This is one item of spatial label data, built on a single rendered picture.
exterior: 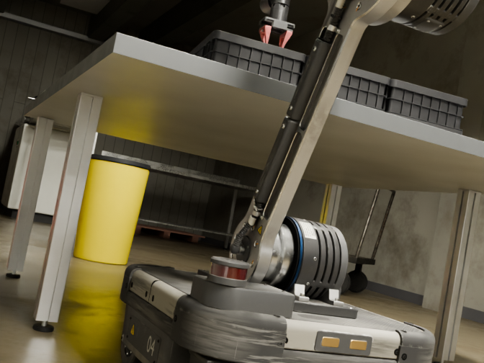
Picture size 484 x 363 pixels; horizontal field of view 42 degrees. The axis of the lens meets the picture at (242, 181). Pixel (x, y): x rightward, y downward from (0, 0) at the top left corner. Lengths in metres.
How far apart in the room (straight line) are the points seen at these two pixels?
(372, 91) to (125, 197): 2.09
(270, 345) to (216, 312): 0.11
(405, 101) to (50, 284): 1.22
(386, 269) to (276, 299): 4.55
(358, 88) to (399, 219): 3.62
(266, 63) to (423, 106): 0.55
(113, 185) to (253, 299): 2.76
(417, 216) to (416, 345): 4.19
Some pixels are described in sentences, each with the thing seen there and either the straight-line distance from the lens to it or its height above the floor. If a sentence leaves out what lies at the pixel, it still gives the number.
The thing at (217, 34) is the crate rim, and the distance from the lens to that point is 1.90.
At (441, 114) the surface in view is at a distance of 2.20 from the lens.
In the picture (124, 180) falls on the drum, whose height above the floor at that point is 0.50.
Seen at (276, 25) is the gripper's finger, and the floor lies 1.01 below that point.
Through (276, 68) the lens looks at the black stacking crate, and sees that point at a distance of 1.95.
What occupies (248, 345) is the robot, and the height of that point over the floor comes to 0.19.
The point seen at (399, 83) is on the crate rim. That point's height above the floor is 0.92.
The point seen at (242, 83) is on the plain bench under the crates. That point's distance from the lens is 1.32.
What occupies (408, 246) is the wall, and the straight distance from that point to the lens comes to 5.46.
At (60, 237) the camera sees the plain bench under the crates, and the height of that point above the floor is 0.26.
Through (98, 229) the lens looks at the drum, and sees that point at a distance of 3.81.
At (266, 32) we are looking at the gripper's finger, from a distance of 2.02.
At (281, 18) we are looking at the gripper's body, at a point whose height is 1.04.
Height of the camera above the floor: 0.39
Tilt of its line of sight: 4 degrees up
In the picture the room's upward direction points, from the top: 11 degrees clockwise
